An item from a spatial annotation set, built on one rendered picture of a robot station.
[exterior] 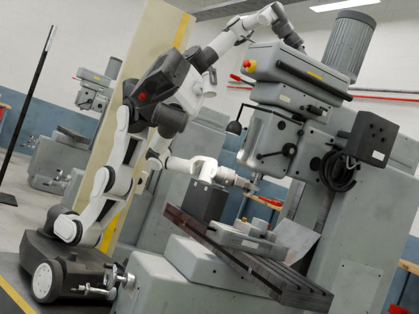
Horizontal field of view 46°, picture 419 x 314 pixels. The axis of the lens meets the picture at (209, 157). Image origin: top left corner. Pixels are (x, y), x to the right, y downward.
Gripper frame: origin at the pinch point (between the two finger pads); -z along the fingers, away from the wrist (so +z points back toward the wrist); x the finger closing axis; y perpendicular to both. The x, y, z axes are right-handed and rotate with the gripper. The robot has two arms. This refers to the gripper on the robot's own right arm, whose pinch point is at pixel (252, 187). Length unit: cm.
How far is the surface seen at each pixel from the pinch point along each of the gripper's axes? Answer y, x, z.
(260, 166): -10.4, -11.5, 2.1
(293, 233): 16.0, 13.1, -31.3
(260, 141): -21.5, -10.1, 5.9
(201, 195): 14.9, 33.6, 17.8
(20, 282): 84, 16, 89
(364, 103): -170, 541, -239
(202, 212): 22.8, 28.6, 14.6
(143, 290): 56, -26, 34
